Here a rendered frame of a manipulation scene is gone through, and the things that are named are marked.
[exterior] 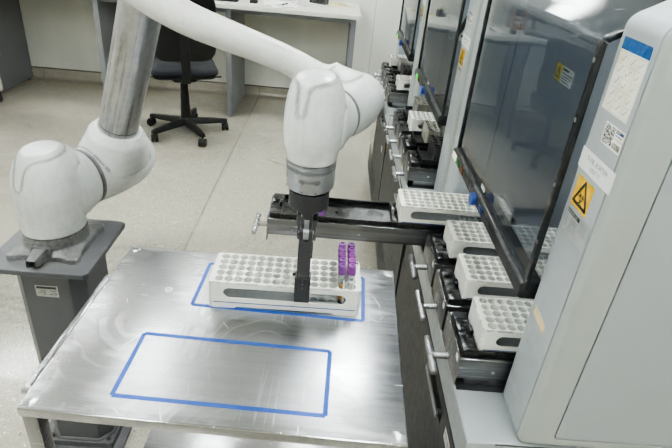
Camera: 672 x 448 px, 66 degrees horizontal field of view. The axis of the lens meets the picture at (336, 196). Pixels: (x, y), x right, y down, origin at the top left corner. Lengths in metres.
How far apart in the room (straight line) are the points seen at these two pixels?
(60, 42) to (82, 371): 4.65
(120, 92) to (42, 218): 0.36
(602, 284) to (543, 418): 0.28
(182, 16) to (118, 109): 0.47
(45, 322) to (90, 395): 0.69
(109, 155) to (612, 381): 1.22
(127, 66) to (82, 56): 4.07
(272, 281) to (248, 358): 0.16
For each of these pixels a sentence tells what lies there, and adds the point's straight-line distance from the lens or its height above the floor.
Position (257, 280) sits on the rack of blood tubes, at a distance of 1.04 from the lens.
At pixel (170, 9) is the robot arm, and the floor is 1.35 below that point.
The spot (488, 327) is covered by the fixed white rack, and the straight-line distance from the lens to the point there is 1.04.
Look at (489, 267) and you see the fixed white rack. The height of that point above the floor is 0.86.
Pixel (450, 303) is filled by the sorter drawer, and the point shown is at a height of 0.80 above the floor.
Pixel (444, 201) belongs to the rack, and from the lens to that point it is 1.44.
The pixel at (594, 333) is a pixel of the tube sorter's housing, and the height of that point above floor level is 1.00.
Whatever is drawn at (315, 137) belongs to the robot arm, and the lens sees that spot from 0.86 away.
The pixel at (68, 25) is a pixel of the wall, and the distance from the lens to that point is 5.40.
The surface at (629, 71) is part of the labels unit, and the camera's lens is 0.77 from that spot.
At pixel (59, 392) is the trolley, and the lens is 0.98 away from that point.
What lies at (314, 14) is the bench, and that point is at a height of 0.88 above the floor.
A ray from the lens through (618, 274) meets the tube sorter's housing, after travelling 0.83.
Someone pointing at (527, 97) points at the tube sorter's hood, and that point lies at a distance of 1.03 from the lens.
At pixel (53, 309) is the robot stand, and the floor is 0.55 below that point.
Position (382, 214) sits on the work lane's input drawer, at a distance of 1.45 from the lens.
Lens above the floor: 1.51
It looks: 28 degrees down
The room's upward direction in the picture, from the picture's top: 5 degrees clockwise
